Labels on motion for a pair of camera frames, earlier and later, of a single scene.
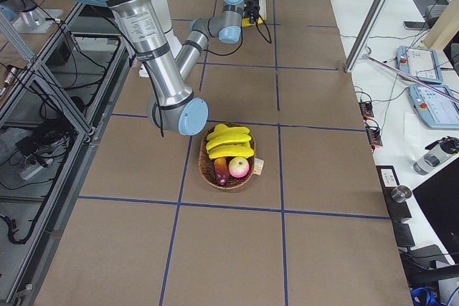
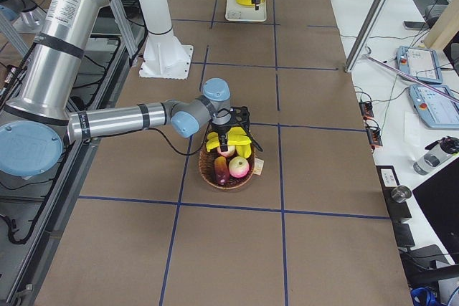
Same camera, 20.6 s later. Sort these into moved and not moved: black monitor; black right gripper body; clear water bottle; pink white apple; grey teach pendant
Moved: black right gripper body
Not moved: pink white apple; clear water bottle; grey teach pendant; black monitor
